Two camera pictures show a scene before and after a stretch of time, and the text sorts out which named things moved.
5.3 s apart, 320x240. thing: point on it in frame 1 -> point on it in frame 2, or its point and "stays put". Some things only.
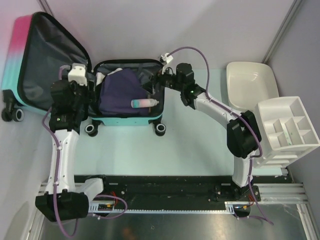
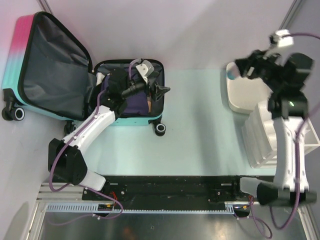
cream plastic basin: (248, 83) stays put
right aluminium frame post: (292, 12) stays put
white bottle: (143, 103) -> (232, 71)
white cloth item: (100, 76) stays put
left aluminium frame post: (44, 6) stays put
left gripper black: (90, 95) -> (158, 90)
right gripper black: (150, 86) -> (255, 60)
